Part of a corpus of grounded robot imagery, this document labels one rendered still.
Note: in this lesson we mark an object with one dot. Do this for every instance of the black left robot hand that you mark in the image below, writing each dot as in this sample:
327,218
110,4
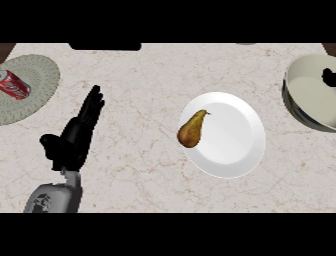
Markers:
75,140

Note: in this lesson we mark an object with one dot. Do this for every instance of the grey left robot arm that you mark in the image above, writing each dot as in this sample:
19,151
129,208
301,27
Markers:
52,198

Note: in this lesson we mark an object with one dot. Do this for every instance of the cream bowl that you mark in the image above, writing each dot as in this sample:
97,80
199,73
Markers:
318,103

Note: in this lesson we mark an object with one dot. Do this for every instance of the white plate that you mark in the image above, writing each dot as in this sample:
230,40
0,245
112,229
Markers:
231,136

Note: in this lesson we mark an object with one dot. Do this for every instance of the round grey-green placemat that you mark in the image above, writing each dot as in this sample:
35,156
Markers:
24,100

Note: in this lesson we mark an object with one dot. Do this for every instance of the red soda can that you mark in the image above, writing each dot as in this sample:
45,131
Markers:
10,85

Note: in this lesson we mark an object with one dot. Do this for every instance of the brown yellow pear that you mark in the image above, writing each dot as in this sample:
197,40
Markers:
190,131

